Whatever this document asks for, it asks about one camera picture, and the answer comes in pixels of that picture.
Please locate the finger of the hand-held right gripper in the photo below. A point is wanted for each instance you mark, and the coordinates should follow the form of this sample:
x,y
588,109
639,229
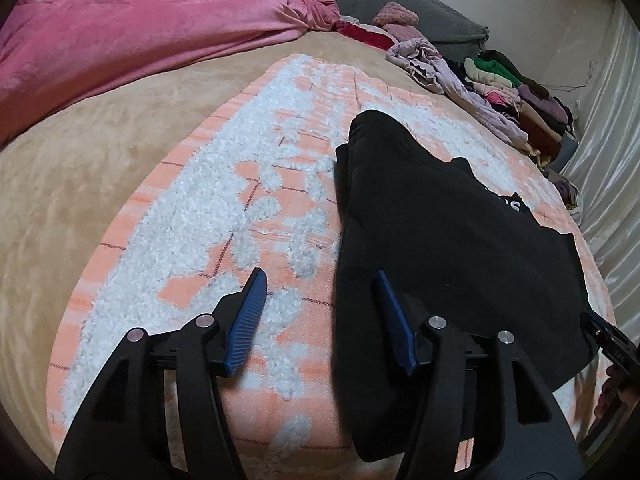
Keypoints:
x,y
612,345

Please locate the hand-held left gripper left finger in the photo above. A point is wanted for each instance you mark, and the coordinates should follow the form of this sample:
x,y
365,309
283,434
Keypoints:
x,y
247,320

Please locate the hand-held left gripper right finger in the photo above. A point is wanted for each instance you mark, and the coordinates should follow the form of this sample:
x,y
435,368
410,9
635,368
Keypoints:
x,y
395,320

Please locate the black printed sweater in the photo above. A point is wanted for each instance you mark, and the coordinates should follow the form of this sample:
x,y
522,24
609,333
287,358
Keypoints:
x,y
450,240

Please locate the heap of purple clothes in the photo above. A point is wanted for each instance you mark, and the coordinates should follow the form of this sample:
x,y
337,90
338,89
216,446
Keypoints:
x,y
565,190

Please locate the pile of assorted clothes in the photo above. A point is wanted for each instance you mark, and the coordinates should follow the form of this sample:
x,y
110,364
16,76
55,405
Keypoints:
x,y
450,75

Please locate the pile of folded clothes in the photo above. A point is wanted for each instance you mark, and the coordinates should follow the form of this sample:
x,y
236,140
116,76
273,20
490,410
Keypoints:
x,y
530,105

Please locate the person's right hand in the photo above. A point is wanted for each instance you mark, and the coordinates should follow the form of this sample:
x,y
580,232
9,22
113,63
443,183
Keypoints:
x,y
617,390

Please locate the orange and white fluffy blanket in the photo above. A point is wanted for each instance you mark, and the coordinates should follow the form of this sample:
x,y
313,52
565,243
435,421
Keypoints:
x,y
200,220

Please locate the white curtain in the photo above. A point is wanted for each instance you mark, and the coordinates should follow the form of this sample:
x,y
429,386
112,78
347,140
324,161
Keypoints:
x,y
610,160

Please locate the beige bed sheet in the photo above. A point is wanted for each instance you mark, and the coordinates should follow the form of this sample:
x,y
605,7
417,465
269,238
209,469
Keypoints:
x,y
100,160

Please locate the red cloth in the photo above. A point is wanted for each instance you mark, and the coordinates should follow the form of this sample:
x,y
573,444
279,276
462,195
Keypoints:
x,y
365,35

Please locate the pink quilt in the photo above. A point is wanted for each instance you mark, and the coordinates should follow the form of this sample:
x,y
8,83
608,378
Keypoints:
x,y
125,45

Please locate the pink fluffy cloth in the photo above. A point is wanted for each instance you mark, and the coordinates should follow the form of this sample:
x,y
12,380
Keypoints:
x,y
395,14

